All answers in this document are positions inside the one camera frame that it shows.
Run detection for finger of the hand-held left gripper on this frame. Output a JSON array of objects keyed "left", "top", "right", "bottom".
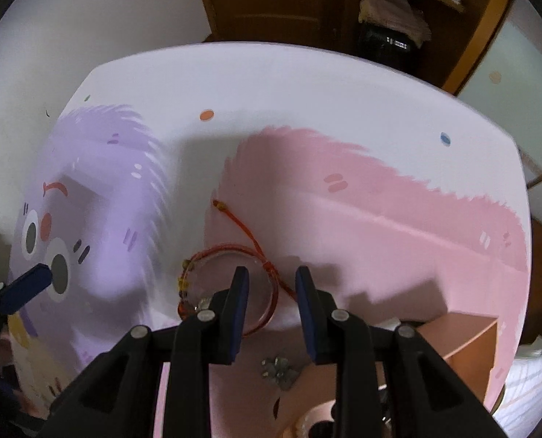
[{"left": 0, "top": 265, "right": 53, "bottom": 324}]

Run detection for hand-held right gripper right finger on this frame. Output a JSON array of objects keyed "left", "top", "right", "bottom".
[{"left": 297, "top": 266, "right": 509, "bottom": 438}]

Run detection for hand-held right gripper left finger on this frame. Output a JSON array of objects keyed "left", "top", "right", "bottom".
[{"left": 38, "top": 267, "right": 250, "bottom": 438}]

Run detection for red string bead bracelet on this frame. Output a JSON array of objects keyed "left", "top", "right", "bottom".
[{"left": 178, "top": 198, "right": 296, "bottom": 336}]

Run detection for peach cardboard box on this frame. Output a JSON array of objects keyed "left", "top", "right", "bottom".
[{"left": 271, "top": 312, "right": 500, "bottom": 438}]

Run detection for cartoon printed table mat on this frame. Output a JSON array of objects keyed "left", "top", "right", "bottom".
[{"left": 6, "top": 43, "right": 531, "bottom": 438}]

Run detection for white striped cloth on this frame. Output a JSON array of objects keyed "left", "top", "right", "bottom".
[{"left": 494, "top": 342, "right": 542, "bottom": 438}]

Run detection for black device on shelf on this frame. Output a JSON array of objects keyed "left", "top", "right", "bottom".
[{"left": 355, "top": 23, "right": 420, "bottom": 74}]

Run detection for folded white cloth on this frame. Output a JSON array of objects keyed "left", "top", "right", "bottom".
[{"left": 358, "top": 0, "right": 432, "bottom": 39}]

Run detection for wooden bookshelf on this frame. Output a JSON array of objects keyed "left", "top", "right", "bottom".
[{"left": 191, "top": 0, "right": 515, "bottom": 96}]

